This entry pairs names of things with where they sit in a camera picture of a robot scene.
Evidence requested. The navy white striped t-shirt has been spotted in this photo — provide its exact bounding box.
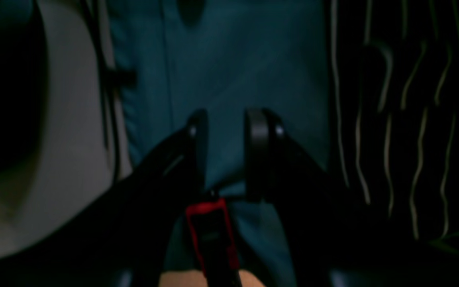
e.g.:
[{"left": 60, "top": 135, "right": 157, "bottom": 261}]
[{"left": 327, "top": 0, "right": 459, "bottom": 253}]

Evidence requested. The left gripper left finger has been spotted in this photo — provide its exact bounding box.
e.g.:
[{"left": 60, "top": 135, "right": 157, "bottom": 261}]
[{"left": 0, "top": 109, "right": 208, "bottom": 287}]

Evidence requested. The red black table clamp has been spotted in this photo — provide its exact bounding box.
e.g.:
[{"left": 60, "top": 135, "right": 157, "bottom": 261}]
[{"left": 185, "top": 198, "right": 242, "bottom": 287}]

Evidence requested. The teal table cloth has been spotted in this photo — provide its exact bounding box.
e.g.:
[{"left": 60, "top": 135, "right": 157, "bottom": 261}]
[{"left": 106, "top": 0, "right": 332, "bottom": 287}]

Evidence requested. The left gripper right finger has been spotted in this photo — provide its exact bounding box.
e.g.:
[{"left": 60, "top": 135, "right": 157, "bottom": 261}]
[{"left": 245, "top": 108, "right": 459, "bottom": 287}]

